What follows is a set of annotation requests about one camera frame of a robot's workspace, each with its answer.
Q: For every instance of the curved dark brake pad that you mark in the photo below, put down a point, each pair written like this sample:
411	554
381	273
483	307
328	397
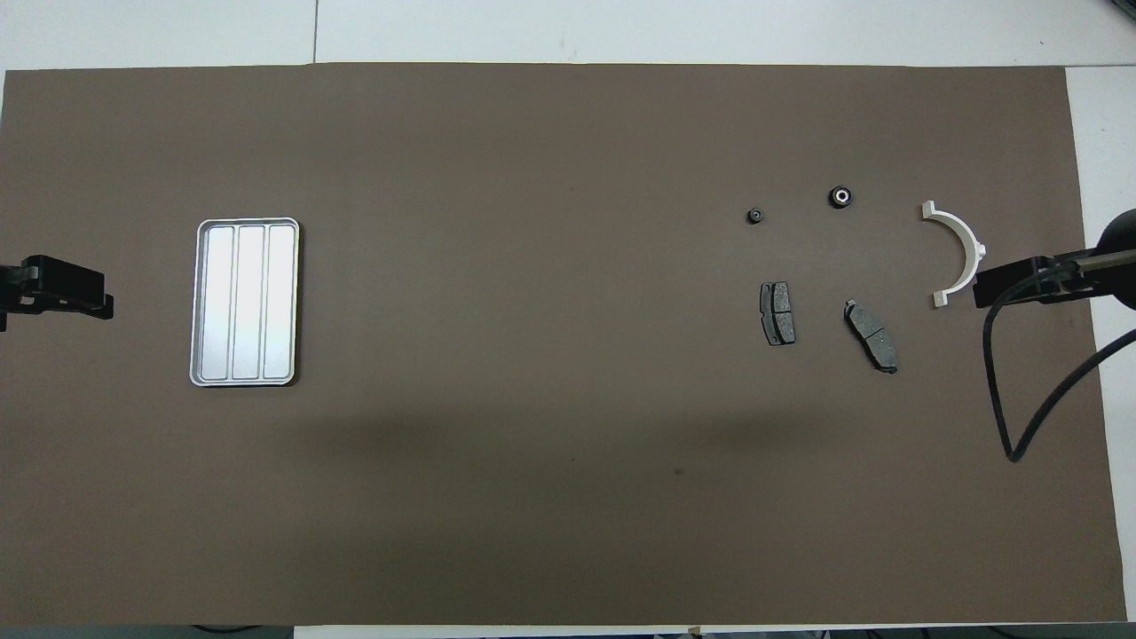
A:
871	335

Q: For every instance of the rectangular dark brake pad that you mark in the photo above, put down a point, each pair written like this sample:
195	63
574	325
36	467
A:
777	313

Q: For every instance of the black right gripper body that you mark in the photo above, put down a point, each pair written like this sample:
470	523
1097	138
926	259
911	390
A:
1047	277

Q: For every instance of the white semicircular bracket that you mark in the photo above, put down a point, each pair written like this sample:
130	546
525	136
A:
973	251

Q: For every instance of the black bearing gear white centre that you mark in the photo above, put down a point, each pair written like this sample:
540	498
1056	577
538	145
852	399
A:
840	196

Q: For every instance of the silver metal tray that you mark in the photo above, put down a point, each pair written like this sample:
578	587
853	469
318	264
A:
244	302

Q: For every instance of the small black bearing gear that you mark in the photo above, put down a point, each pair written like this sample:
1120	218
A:
754	216

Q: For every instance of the brown table mat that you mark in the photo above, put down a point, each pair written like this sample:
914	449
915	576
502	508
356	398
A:
532	355

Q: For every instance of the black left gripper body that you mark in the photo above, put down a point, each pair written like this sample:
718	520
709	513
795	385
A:
62	282

